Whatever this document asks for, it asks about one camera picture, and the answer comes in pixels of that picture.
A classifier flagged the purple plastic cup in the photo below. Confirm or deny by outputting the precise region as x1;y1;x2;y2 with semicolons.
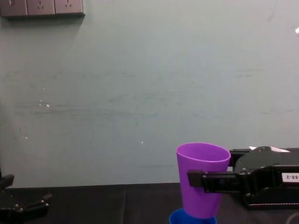
175;142;232;219

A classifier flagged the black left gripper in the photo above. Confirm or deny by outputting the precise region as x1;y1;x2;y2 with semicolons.
0;174;53;224

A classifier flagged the grey wall socket panel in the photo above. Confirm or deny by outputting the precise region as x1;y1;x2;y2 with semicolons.
0;0;85;19

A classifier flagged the black table cloth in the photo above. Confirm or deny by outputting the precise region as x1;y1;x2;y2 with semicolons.
0;182;299;224

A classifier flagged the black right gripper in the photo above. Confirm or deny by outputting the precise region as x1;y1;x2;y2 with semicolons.
187;146;299;196

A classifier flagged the black case with stitched edge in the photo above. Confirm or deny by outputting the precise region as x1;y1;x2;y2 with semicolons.
242;186;299;211

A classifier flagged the blue plastic cup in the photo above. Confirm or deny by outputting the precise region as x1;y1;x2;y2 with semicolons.
169;208;218;224

